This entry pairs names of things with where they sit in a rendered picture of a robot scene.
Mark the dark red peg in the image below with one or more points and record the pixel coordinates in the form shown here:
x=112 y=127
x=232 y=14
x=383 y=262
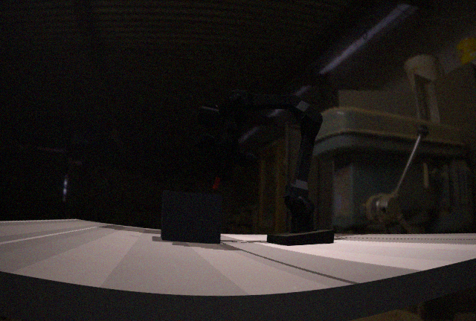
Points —
x=216 y=182

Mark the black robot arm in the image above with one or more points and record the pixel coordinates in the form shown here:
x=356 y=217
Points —
x=233 y=112

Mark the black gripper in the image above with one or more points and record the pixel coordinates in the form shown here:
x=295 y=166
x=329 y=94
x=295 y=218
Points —
x=226 y=147

